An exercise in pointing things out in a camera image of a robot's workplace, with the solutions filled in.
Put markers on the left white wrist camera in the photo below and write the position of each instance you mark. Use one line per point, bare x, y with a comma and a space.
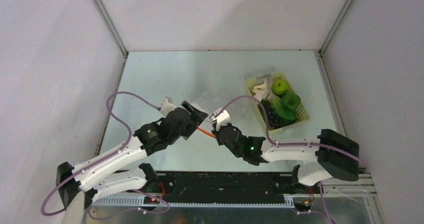
167, 106

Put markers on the dark purple grape bunch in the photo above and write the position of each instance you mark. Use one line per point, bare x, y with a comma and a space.
274, 120

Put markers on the green bell pepper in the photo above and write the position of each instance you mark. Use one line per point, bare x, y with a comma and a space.
290, 100

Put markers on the white oyster mushroom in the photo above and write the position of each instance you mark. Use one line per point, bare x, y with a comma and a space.
263, 91

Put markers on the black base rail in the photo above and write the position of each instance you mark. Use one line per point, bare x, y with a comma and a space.
226, 187

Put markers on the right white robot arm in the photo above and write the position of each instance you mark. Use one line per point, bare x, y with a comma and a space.
328, 155

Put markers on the clear zip top bag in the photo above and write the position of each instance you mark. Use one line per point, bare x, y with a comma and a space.
240, 111

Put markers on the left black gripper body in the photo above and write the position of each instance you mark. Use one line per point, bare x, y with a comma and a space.
173, 139

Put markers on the green apple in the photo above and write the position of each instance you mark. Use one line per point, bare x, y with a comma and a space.
279, 86

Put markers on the green bok choy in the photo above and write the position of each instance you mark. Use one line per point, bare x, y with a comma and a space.
280, 109

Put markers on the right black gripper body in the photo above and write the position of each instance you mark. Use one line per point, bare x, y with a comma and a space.
220, 133

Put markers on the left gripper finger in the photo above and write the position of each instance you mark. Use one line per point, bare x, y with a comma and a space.
196, 112
190, 127

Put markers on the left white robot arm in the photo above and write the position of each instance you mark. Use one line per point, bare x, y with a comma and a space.
100, 176

